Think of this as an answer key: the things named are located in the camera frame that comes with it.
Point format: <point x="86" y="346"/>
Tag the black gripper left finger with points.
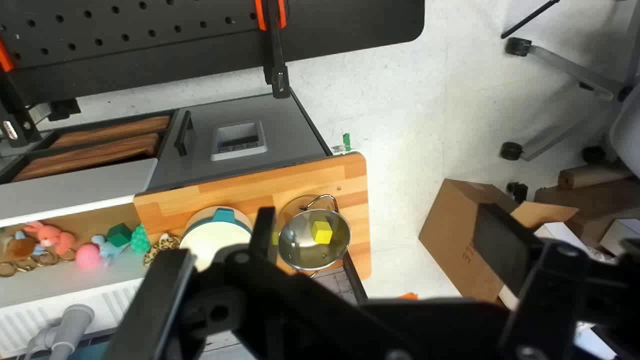
<point x="155" y="300"/>

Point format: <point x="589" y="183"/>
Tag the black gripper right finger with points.
<point x="551" y="300"/>

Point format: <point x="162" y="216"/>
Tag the tiger plush toy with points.
<point x="161" y="248"/>

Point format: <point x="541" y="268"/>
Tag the light green toy piece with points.
<point x="140" y="241"/>

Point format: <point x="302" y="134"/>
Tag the dark teal toy block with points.
<point x="120" y="234"/>

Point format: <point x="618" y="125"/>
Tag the pink ball toy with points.
<point x="88" y="257"/>

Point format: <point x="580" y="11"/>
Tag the grey toy faucet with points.
<point x="67" y="331"/>

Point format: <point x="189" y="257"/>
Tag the pink plush toy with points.
<point x="51" y="237"/>

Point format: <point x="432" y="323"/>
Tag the white toy sink basin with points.
<point x="67" y="188"/>

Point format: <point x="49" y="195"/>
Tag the brown plush toy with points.
<point x="19" y="253"/>

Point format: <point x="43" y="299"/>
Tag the stainless steel pot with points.
<point x="297" y="257"/>

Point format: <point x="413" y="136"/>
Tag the toy kitchen wooden counter cabinet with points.
<point x="267" y="181"/>

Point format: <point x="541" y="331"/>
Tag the yellow toy block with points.
<point x="322" y="231"/>

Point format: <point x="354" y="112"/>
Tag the brown cardboard piece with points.
<point x="600" y="201"/>

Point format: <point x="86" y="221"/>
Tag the plain brown cardboard box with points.
<point x="453" y="233"/>

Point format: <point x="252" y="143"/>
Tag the grey swivel chair base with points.
<point x="567" y="67"/>

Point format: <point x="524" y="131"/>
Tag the small green peg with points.
<point x="346" y="143"/>

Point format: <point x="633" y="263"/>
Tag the black pegboard table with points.
<point x="133" y="33"/>

